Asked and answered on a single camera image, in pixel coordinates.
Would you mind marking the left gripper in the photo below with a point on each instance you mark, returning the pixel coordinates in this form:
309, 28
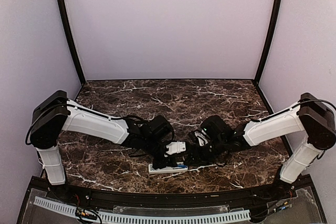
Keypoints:
171, 162

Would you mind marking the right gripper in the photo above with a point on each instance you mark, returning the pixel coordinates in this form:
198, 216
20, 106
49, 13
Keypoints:
198, 159

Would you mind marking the white remote control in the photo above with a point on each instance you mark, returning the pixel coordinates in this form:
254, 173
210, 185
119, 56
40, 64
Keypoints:
165, 170

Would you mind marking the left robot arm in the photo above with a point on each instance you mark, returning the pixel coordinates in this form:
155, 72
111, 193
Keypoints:
59, 113

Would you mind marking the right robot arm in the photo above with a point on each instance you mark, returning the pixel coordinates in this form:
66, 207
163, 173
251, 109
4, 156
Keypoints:
314, 117

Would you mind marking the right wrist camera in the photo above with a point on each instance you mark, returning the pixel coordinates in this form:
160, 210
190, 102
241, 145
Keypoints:
199, 137

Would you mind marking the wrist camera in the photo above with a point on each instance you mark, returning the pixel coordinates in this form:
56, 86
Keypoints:
199, 137
175, 148

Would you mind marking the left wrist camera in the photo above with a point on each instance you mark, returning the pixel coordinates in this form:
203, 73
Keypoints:
175, 148

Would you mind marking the black front rail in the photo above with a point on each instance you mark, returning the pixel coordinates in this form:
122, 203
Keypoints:
251, 197

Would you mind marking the white slotted cable duct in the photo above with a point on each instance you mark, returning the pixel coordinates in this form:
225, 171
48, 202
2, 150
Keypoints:
110, 217

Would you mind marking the right black frame post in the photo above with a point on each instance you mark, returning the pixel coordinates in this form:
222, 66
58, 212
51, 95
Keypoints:
268, 41

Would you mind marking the black frame post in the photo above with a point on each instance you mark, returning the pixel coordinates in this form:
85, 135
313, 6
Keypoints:
268, 41
70, 41

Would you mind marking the left black frame post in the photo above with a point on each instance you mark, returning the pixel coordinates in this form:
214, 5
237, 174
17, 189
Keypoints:
70, 41

